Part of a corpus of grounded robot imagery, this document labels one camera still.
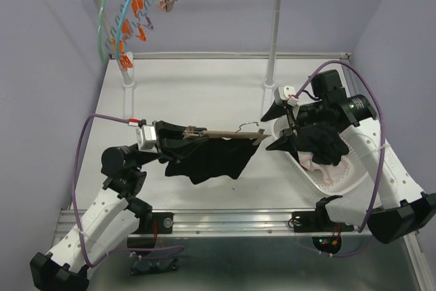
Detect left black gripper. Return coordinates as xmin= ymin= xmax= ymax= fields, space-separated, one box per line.
xmin=135 ymin=119 xmax=209 ymax=168

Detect black shorts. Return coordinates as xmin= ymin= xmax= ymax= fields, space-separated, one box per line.
xmin=295 ymin=124 xmax=349 ymax=166
xmin=165 ymin=138 xmax=259 ymax=185

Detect pink plastic bag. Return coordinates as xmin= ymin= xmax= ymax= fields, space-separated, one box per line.
xmin=298 ymin=152 xmax=349 ymax=184

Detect green clip hanger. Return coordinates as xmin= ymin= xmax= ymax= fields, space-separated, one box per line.
xmin=97 ymin=0 xmax=114 ymax=63

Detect blue clip hanger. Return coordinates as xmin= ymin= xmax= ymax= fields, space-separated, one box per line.
xmin=114 ymin=0 xmax=183 ymax=69

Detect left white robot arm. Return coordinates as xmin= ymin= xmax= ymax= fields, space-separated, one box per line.
xmin=30 ymin=119 xmax=206 ymax=290

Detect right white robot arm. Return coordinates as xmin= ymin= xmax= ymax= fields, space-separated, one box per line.
xmin=262 ymin=70 xmax=435 ymax=244

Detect white clothes rack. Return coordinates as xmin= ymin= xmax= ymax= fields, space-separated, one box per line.
xmin=93 ymin=0 xmax=281 ymax=119

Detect white perforated plastic basket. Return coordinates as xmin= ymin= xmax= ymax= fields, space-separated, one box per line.
xmin=278 ymin=134 xmax=373 ymax=204

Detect black eyeglasses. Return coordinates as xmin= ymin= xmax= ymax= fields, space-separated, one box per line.
xmin=130 ymin=258 xmax=178 ymax=276

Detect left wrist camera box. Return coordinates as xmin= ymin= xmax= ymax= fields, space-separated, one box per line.
xmin=128 ymin=119 xmax=157 ymax=151

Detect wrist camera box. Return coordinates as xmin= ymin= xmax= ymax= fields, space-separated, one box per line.
xmin=273 ymin=86 xmax=299 ymax=108
xmin=128 ymin=119 xmax=157 ymax=151

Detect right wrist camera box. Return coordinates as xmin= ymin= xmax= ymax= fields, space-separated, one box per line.
xmin=273 ymin=86 xmax=299 ymax=108

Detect aluminium mounting rail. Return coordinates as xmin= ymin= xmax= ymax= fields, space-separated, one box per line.
xmin=56 ymin=206 xmax=419 ymax=239

